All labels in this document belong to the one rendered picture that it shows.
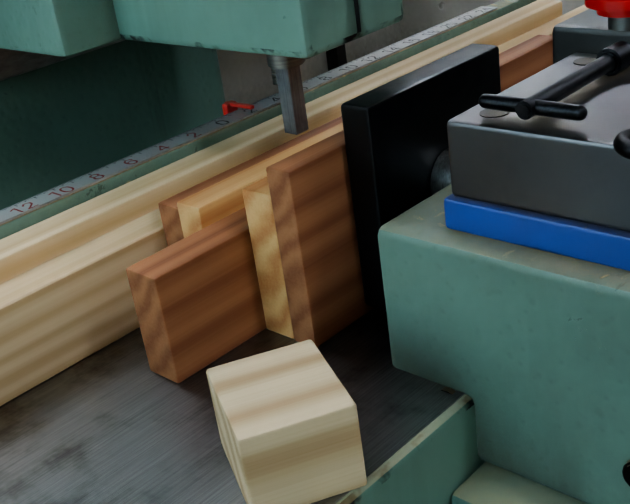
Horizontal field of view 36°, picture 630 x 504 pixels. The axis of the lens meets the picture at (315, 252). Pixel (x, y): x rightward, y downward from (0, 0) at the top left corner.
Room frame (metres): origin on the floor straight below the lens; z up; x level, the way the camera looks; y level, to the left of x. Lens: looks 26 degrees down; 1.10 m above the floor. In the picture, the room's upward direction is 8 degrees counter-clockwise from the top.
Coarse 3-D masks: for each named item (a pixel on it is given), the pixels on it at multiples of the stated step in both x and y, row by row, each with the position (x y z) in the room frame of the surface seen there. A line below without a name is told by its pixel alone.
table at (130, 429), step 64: (384, 320) 0.35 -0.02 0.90; (64, 384) 0.34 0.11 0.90; (128, 384) 0.33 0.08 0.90; (192, 384) 0.32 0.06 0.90; (384, 384) 0.30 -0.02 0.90; (0, 448) 0.30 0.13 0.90; (64, 448) 0.29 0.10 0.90; (128, 448) 0.29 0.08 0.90; (192, 448) 0.28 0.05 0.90; (384, 448) 0.26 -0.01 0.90; (448, 448) 0.28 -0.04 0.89
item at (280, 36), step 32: (128, 0) 0.50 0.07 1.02; (160, 0) 0.48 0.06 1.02; (192, 0) 0.46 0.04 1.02; (224, 0) 0.44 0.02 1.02; (256, 0) 0.43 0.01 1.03; (288, 0) 0.41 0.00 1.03; (320, 0) 0.42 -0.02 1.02; (352, 0) 0.43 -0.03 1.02; (384, 0) 0.45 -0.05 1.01; (128, 32) 0.50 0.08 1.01; (160, 32) 0.48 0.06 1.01; (192, 32) 0.46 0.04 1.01; (224, 32) 0.44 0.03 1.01; (256, 32) 0.43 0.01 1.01; (288, 32) 0.41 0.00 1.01; (320, 32) 0.41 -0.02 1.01; (352, 32) 0.43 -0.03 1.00; (288, 64) 0.46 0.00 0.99
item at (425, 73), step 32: (448, 64) 0.39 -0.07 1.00; (480, 64) 0.40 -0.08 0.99; (384, 96) 0.36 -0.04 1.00; (416, 96) 0.37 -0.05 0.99; (448, 96) 0.38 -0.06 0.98; (352, 128) 0.35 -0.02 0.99; (384, 128) 0.35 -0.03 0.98; (416, 128) 0.37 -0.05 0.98; (352, 160) 0.35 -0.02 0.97; (384, 160) 0.35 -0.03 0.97; (416, 160) 0.36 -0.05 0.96; (448, 160) 0.37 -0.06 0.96; (352, 192) 0.36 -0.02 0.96; (384, 192) 0.35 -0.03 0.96; (416, 192) 0.36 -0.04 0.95
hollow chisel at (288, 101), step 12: (276, 72) 0.47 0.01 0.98; (288, 72) 0.46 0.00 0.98; (300, 72) 0.47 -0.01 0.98; (288, 84) 0.46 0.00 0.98; (300, 84) 0.47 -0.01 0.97; (288, 96) 0.46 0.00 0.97; (300, 96) 0.47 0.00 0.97; (288, 108) 0.46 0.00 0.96; (300, 108) 0.46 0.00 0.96; (288, 120) 0.46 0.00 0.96; (300, 120) 0.46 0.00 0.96; (288, 132) 0.47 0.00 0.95; (300, 132) 0.46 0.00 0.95
